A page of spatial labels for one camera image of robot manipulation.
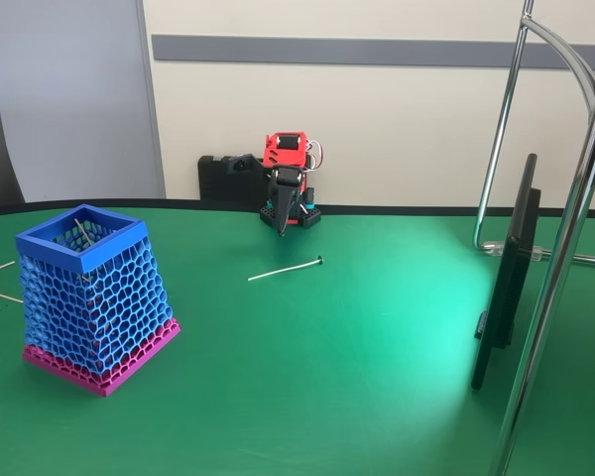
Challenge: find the blue pink lattice basket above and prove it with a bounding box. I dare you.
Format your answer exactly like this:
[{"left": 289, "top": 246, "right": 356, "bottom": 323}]
[{"left": 15, "top": 203, "right": 183, "bottom": 398}]

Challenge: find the clear plastic clip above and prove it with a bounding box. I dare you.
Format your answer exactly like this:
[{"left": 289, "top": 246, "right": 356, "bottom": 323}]
[{"left": 482, "top": 239, "right": 549, "bottom": 263}]

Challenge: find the red white servo cable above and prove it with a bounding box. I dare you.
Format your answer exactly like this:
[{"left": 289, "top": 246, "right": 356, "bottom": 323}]
[{"left": 305, "top": 140, "right": 328, "bottom": 174}]

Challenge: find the grey wall rail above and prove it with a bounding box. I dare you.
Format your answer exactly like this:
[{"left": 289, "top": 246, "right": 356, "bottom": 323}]
[{"left": 151, "top": 33, "right": 595, "bottom": 71}]

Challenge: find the black plastic tool case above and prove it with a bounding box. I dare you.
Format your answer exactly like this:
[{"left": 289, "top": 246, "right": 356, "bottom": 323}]
[{"left": 197, "top": 154, "right": 270, "bottom": 202}]

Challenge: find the chrome tube stand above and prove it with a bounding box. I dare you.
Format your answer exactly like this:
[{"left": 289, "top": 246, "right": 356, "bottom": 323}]
[{"left": 471, "top": 0, "right": 595, "bottom": 476}]

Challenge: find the black flat monitor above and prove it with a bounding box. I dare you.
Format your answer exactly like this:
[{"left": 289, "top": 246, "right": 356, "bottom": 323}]
[{"left": 470, "top": 153, "right": 543, "bottom": 393}]

